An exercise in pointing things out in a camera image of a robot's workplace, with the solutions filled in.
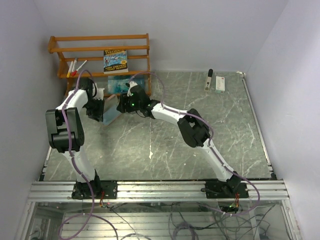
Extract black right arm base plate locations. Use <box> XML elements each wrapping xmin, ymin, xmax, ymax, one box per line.
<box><xmin>201</xmin><ymin>180</ymin><xmax>249</xmax><ymax>199</ymax></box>

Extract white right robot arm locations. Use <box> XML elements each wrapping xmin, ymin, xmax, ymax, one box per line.
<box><xmin>117</xmin><ymin>81</ymin><xmax>247</xmax><ymax>198</ymax></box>

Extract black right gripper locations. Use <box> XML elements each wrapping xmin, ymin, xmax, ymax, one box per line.
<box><xmin>117</xmin><ymin>93</ymin><xmax>142</xmax><ymax>114</ymax></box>

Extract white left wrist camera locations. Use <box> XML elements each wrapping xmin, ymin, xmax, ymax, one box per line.
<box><xmin>92</xmin><ymin>83</ymin><xmax>105</xmax><ymax>100</ymax></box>

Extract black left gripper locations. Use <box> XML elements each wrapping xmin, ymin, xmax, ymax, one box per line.
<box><xmin>84</xmin><ymin>97</ymin><xmax>106</xmax><ymax>122</ymax></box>

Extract yellow marker pen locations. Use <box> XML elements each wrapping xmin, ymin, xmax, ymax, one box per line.
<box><xmin>66</xmin><ymin>61</ymin><xmax>74</xmax><ymax>78</ymax></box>

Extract white small carton box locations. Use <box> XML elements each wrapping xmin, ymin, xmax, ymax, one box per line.
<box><xmin>214</xmin><ymin>76</ymin><xmax>225</xmax><ymax>94</ymax></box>

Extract tangled floor cables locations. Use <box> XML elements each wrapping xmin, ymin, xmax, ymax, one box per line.
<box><xmin>99</xmin><ymin>199</ymin><xmax>278</xmax><ymax>240</ymax></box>

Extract light blue cleaning cloth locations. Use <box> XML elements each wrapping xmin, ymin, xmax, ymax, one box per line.
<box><xmin>102</xmin><ymin>108</ymin><xmax>121</xmax><ymax>126</ymax></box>

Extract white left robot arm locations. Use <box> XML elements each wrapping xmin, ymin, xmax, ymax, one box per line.
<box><xmin>45</xmin><ymin>77</ymin><xmax>105</xmax><ymax>199</ymax></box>

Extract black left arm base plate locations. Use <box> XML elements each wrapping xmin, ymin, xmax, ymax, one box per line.
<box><xmin>71</xmin><ymin>180</ymin><xmax>118</xmax><ymax>200</ymax></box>

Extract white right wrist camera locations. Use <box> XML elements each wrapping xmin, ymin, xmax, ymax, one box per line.
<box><xmin>126</xmin><ymin>80</ymin><xmax>138</xmax><ymax>97</ymax></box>

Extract wooden shelf rack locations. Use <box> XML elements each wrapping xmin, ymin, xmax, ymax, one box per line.
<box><xmin>47</xmin><ymin>33</ymin><xmax>152</xmax><ymax>95</ymax></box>

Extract blue cover book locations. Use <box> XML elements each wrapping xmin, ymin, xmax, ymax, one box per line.
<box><xmin>107</xmin><ymin>75</ymin><xmax>145</xmax><ymax>94</ymax></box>

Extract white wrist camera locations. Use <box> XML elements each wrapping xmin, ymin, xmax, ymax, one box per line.
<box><xmin>92</xmin><ymin>83</ymin><xmax>105</xmax><ymax>100</ymax></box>
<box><xmin>126</xmin><ymin>80</ymin><xmax>138</xmax><ymax>97</ymax></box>

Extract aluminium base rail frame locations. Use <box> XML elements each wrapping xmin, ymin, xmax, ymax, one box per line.
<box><xmin>15</xmin><ymin>179</ymin><xmax>302</xmax><ymax>240</ymax></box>

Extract red marker pen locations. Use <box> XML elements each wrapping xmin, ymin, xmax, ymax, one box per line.
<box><xmin>71</xmin><ymin>60</ymin><xmax>87</xmax><ymax>77</ymax></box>

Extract grey marker pen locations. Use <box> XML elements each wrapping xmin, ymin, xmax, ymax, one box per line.
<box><xmin>71</xmin><ymin>57</ymin><xmax>78</xmax><ymax>73</ymax></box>

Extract illustrated paperback book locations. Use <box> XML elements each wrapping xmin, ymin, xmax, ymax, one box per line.
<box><xmin>103</xmin><ymin>49</ymin><xmax>129</xmax><ymax>75</ymax></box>

